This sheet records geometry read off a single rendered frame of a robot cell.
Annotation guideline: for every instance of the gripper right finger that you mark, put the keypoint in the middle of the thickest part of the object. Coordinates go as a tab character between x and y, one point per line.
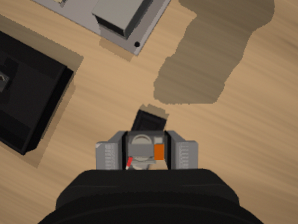
181	154

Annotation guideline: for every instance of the grey mounting plate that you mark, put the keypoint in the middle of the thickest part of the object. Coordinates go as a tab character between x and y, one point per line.
79	11

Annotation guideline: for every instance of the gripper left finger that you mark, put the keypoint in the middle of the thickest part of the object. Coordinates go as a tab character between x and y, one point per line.
108	154

